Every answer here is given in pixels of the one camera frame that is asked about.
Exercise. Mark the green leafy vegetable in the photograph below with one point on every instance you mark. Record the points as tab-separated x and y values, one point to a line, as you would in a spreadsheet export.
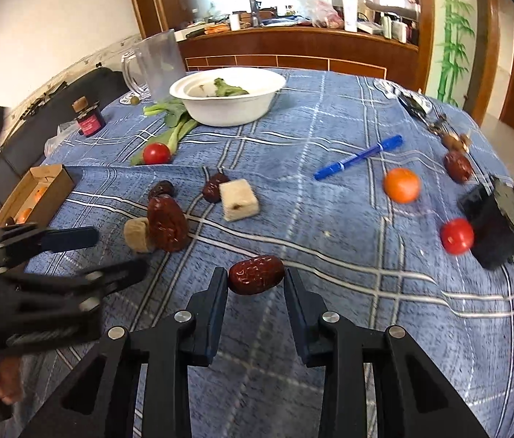
170	127

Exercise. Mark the white bottle on counter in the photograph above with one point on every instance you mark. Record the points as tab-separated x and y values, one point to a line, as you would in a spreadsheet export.
350	15

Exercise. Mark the clear plastic bag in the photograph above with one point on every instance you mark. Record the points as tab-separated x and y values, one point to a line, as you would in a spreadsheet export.
63	132

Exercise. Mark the blue plaid tablecloth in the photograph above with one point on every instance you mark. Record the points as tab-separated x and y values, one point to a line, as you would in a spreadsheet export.
373	260

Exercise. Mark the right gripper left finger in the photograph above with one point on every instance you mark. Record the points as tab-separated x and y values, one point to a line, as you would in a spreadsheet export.
98	398

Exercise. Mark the beige yam chunk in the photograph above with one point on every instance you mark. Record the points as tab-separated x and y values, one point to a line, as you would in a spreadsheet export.
136	235
238	200

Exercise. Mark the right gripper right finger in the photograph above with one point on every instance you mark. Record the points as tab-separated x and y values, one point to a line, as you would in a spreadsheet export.
412	397

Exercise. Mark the dark wrinkled date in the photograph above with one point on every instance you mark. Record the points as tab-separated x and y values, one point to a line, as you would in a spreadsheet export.
161	188

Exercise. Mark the clear plastic pitcher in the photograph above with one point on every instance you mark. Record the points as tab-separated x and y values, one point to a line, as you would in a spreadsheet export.
153	65

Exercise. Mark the dark jar pink label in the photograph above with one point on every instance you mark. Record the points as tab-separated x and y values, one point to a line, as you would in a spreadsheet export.
88	117

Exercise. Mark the cardboard tray box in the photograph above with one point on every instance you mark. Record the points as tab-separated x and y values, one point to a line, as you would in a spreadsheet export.
20	205

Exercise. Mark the large red jujube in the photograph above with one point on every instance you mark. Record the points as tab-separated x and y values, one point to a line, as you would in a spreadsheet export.
168	225

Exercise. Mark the wooden counter cabinet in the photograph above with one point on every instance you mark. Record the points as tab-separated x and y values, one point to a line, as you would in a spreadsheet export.
296	47

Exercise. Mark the blue marker pen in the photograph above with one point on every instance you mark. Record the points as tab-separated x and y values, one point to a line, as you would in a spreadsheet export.
386	144

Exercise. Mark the red tomato right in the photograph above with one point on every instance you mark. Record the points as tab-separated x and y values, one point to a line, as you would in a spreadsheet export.
457	236

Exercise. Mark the orange tangerine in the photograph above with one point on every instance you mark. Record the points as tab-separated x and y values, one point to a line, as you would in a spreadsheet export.
402	185
39	193

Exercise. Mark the dark jujube behind large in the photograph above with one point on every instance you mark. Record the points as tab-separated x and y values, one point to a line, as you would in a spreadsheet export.
211	191

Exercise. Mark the white bowl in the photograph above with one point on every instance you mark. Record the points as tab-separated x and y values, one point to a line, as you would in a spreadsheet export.
262	85

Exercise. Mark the small red jujube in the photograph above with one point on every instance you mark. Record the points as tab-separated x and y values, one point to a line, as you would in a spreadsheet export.
256	275

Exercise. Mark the red jujube far right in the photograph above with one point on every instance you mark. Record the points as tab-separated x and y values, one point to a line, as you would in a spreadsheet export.
458	166

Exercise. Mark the key bunch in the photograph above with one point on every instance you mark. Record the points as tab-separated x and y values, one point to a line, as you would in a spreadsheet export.
434	120

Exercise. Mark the black sofa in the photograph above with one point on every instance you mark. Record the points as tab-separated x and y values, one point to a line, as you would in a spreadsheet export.
25	148

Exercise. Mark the black cylindrical motor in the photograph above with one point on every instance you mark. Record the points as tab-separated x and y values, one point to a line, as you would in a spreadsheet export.
489	208

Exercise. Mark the person's left hand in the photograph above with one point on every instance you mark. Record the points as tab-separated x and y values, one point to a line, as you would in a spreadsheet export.
11	380

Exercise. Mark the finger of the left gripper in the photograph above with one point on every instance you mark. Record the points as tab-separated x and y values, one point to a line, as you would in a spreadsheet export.
21	242
100	280

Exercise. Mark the red tomato near greens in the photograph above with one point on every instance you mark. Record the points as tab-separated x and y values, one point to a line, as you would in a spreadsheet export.
156	153

